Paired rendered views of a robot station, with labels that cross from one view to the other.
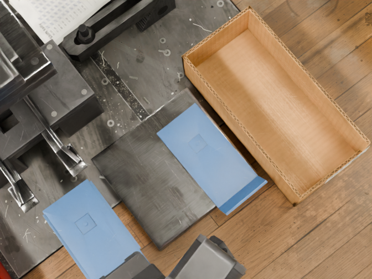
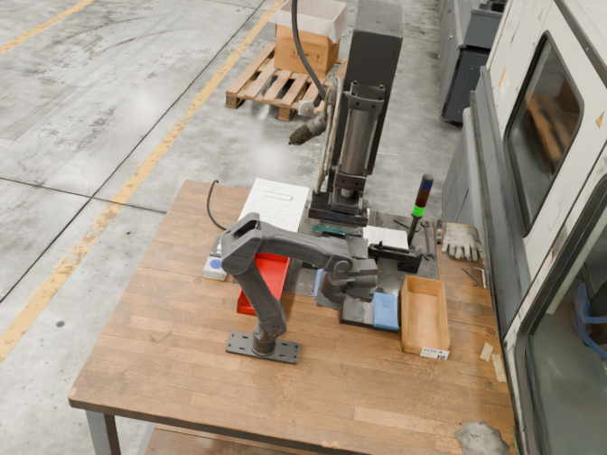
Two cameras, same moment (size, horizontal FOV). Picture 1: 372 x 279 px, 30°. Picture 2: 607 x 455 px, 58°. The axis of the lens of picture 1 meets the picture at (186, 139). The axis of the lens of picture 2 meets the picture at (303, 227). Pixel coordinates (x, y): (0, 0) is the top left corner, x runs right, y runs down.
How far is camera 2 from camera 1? 102 cm
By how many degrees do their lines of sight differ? 39
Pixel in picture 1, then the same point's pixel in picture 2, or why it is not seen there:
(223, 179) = (384, 320)
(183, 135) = (383, 299)
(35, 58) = (365, 215)
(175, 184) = (366, 309)
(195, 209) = (365, 320)
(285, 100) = (430, 322)
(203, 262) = (368, 263)
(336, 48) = (465, 326)
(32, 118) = not seen: hidden behind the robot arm
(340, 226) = (413, 370)
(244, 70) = (424, 304)
